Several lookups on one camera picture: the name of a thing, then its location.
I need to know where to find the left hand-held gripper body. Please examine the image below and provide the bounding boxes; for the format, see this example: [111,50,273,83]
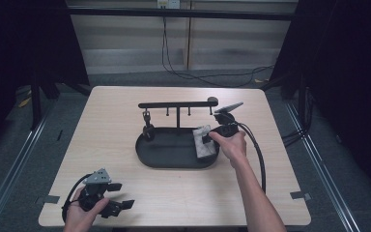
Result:
[77,167,112,218]

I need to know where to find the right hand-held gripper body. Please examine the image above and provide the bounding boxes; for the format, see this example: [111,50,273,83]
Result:
[213,101,244,139]

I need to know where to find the pale patterned key pouch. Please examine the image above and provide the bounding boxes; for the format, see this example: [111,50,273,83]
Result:
[191,125,217,160]

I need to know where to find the black key rack with tray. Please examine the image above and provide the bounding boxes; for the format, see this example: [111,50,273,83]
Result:
[134,96,221,169]

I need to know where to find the grey car key with strap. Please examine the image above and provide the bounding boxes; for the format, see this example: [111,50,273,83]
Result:
[142,109,157,142]

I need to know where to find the person's right hand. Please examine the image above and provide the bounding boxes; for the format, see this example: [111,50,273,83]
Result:
[209,130,248,169]

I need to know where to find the person's left hand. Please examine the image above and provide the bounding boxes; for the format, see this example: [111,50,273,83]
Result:
[63,188,111,232]

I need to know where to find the grey tape strip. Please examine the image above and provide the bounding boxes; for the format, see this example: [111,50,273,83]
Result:
[43,194,61,205]
[289,190,313,201]

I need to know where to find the black metal stand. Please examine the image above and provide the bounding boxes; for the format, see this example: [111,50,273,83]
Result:
[30,72,43,131]

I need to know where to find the yellow scrap on floor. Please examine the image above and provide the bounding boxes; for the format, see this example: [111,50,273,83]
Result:
[17,96,33,108]

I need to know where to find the black curtain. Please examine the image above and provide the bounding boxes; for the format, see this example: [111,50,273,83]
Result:
[270,0,371,202]
[0,0,90,162]

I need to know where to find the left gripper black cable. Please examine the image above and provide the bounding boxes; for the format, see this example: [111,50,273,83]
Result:
[61,173,93,224]

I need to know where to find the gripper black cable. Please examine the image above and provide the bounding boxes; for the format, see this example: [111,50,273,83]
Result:
[61,173,93,224]
[233,121,268,194]

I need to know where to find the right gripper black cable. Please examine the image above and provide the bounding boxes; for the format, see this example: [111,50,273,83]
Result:
[233,121,268,194]

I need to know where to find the bundle of black floor cables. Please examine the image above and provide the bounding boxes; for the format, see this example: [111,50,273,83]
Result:
[281,89,314,148]

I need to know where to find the metal floor rail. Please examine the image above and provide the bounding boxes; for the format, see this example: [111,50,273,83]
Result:
[284,101,365,232]
[0,105,52,232]

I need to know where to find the black wall cable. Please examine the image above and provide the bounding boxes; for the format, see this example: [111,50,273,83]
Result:
[160,15,275,89]

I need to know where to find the black horizontal frame bar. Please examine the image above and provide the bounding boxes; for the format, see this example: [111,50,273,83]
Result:
[67,7,300,21]

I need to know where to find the white wall socket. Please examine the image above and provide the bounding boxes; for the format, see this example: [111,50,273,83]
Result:
[157,0,181,10]

